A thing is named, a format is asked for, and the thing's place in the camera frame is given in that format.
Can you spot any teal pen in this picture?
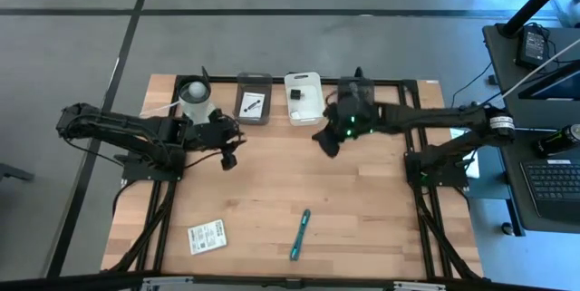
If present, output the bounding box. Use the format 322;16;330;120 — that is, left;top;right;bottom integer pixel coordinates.
288;208;312;263

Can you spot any black power brick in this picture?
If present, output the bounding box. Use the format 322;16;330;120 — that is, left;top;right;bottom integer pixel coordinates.
516;25;550;68

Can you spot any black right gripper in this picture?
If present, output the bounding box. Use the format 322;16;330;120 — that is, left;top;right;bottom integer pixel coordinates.
311;94;384;160

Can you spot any black side desk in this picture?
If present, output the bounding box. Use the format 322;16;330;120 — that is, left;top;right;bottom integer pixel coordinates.
481;23;580;236

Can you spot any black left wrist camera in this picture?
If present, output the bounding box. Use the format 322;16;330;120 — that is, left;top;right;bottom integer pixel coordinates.
220;150;238;171

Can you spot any black laptop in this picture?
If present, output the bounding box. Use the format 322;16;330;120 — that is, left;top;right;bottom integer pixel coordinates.
518;157;580;227

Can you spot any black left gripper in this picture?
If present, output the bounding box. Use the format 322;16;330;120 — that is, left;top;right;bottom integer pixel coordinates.
187;108;248;152

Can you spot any white lamp cord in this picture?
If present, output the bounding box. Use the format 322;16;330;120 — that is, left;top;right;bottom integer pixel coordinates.
139;100;181;116

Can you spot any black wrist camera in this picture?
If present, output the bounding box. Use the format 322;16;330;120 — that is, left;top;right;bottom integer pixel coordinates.
220;150;238;171
342;113;363;141

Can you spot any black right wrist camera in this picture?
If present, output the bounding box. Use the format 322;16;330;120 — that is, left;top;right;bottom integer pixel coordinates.
342;113;363;141

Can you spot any white diagonal cable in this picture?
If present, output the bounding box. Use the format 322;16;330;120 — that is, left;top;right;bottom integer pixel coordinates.
498;39;580;102

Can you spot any white labelled packet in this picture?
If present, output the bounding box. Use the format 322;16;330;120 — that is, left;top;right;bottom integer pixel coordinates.
187;218;228;257

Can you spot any black drink can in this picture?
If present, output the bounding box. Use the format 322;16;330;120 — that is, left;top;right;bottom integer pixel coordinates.
536;122;580;156

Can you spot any black computer monitor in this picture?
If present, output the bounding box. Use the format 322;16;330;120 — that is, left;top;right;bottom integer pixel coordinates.
518;62;580;102

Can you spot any white card with tool print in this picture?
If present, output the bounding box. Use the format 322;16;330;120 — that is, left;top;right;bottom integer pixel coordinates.
238;92;266;119

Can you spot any grey chair base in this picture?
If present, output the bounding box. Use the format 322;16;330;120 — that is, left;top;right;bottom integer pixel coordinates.
0;162;35;183

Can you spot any white plastic bin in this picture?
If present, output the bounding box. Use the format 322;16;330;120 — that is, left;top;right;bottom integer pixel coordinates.
284;71;327;127

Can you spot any black aluminium table frame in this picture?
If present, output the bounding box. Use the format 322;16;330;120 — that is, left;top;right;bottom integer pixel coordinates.
100;66;486;291

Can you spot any smoky translucent plastic bin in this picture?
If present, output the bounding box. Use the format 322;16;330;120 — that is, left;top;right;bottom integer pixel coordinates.
335;76;377;111
232;72;275;126

